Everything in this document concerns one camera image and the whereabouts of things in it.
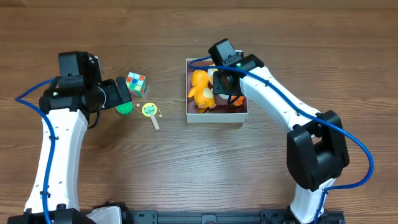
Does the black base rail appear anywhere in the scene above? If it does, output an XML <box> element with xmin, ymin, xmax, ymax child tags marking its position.
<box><xmin>131</xmin><ymin>210</ymin><xmax>292</xmax><ymax>224</ymax></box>

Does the green round disc toy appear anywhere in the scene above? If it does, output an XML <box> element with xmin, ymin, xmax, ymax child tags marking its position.
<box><xmin>116</xmin><ymin>102</ymin><xmax>134</xmax><ymax>115</ymax></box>

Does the white plush duck toy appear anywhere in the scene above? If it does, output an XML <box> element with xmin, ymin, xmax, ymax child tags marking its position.
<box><xmin>207</xmin><ymin>68</ymin><xmax>244</xmax><ymax>106</ymax></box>

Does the colourful puzzle cube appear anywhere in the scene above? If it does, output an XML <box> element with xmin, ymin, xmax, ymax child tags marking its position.
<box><xmin>126</xmin><ymin>72</ymin><xmax>148</xmax><ymax>98</ymax></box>

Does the white cardboard box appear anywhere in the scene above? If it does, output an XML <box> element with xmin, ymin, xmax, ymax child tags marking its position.
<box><xmin>185</xmin><ymin>58</ymin><xmax>249</xmax><ymax>123</ymax></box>

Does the yellow wooden rattle drum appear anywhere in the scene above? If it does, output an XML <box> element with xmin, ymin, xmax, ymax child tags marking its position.
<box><xmin>136</xmin><ymin>102</ymin><xmax>163</xmax><ymax>131</ymax></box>

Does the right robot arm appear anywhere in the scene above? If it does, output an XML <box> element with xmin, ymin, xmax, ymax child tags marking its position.
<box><xmin>208</xmin><ymin>39</ymin><xmax>349</xmax><ymax>223</ymax></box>

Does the orange dinosaur toy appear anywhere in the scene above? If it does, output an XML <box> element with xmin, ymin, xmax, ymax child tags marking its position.
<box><xmin>187</xmin><ymin>70</ymin><xmax>216</xmax><ymax>113</ymax></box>

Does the blue right cable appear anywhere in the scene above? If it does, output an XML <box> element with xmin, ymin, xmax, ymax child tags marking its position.
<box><xmin>188</xmin><ymin>55</ymin><xmax>374</xmax><ymax>224</ymax></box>

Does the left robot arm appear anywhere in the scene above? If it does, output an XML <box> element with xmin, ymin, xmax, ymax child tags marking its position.
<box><xmin>7</xmin><ymin>51</ymin><xmax>133</xmax><ymax>224</ymax></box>

